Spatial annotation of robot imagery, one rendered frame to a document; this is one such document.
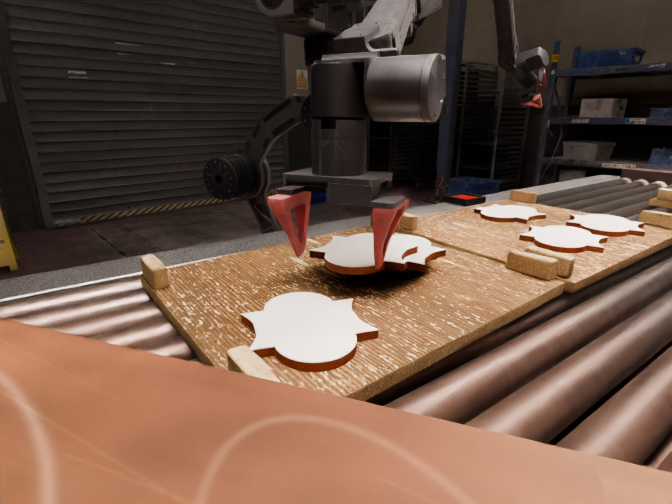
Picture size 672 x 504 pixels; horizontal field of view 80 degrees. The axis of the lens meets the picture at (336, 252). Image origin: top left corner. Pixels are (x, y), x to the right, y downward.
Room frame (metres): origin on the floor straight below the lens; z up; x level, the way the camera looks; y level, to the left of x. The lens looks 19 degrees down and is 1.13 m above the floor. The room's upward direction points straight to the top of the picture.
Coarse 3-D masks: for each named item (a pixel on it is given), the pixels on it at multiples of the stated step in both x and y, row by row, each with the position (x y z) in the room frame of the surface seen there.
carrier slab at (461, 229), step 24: (432, 216) 0.80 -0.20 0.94; (456, 216) 0.80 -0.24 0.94; (552, 216) 0.80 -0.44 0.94; (432, 240) 0.64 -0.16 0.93; (456, 240) 0.63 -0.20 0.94; (480, 240) 0.63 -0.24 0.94; (504, 240) 0.63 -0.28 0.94; (624, 240) 0.63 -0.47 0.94; (648, 240) 0.63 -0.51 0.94; (576, 264) 0.52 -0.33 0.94; (600, 264) 0.52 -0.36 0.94; (624, 264) 0.54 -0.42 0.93; (576, 288) 0.46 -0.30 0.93
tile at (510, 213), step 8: (480, 208) 0.83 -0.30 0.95; (488, 208) 0.83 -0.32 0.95; (496, 208) 0.83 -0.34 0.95; (504, 208) 0.83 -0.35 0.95; (512, 208) 0.83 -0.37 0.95; (520, 208) 0.83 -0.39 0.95; (528, 208) 0.83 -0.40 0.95; (480, 216) 0.79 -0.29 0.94; (488, 216) 0.76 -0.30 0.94; (496, 216) 0.76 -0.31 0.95; (504, 216) 0.76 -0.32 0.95; (512, 216) 0.76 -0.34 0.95; (520, 216) 0.76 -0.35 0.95; (528, 216) 0.76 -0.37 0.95; (536, 216) 0.77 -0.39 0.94; (544, 216) 0.78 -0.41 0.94
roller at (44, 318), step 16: (592, 192) 1.16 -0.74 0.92; (608, 192) 1.19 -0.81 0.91; (144, 288) 0.47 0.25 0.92; (80, 304) 0.43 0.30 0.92; (96, 304) 0.43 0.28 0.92; (112, 304) 0.44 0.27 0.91; (128, 304) 0.45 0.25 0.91; (16, 320) 0.39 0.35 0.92; (32, 320) 0.40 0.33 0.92; (48, 320) 0.40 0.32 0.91; (64, 320) 0.41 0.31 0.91
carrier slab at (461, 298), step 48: (192, 288) 0.44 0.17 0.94; (240, 288) 0.44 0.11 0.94; (288, 288) 0.44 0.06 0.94; (336, 288) 0.44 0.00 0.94; (384, 288) 0.44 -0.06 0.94; (432, 288) 0.44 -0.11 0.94; (480, 288) 0.44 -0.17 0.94; (528, 288) 0.44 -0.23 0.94; (192, 336) 0.33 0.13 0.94; (240, 336) 0.33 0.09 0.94; (384, 336) 0.33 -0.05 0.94; (432, 336) 0.33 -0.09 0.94; (480, 336) 0.35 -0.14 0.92; (336, 384) 0.26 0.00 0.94; (384, 384) 0.27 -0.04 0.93
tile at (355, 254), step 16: (336, 240) 0.50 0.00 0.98; (352, 240) 0.50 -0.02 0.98; (368, 240) 0.50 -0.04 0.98; (320, 256) 0.46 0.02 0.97; (336, 256) 0.44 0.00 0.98; (352, 256) 0.44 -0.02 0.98; (368, 256) 0.44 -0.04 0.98; (400, 256) 0.44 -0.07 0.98; (352, 272) 0.41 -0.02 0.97; (368, 272) 0.41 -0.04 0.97
